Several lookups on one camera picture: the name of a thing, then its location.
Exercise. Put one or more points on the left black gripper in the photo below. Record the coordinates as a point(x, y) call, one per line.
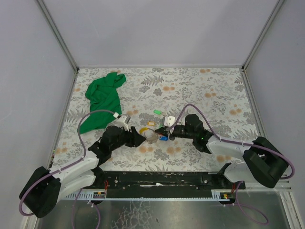
point(131, 137)

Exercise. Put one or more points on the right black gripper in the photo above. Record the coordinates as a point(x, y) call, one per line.
point(169, 132)

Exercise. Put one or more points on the blue key tag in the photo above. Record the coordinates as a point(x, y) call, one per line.
point(163, 138)

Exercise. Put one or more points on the yellow key tag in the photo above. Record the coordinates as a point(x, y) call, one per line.
point(151, 123)

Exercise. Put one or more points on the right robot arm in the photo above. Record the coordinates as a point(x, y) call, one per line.
point(260, 161)

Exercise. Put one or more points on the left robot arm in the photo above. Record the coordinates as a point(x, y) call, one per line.
point(46, 187)

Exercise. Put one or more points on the light green key tag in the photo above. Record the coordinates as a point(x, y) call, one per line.
point(157, 112)

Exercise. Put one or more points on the green cloth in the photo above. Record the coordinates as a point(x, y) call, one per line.
point(104, 101)

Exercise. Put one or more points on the floral table mat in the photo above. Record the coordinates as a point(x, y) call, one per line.
point(217, 95)

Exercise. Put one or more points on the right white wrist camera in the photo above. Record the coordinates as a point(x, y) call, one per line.
point(169, 121)

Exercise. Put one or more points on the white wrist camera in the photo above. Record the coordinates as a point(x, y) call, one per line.
point(123, 121)
point(169, 121)

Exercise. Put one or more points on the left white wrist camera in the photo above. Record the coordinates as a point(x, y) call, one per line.
point(123, 121)

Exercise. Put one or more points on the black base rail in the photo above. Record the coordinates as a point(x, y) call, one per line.
point(160, 185)

